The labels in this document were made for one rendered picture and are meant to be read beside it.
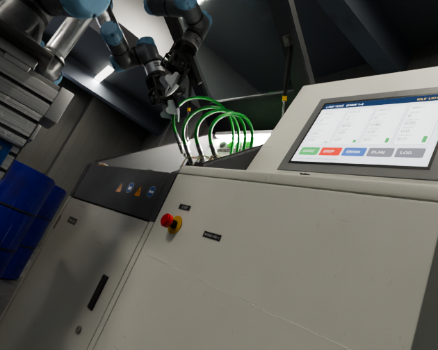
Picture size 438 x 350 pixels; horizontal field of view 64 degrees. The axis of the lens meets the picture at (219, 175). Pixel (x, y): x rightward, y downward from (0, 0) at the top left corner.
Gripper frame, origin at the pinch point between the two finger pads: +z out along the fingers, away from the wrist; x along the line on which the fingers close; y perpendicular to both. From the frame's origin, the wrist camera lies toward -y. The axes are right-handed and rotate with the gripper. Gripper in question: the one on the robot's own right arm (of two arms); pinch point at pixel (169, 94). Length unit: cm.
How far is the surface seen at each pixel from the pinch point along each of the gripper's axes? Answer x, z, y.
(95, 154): -670, -94, -231
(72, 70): -599, -198, -86
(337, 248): 79, 40, -3
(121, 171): -11.7, 31.3, -3.1
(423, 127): 75, -4, -32
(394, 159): 72, 8, -29
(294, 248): 70, 42, -3
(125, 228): 10, 50, -3
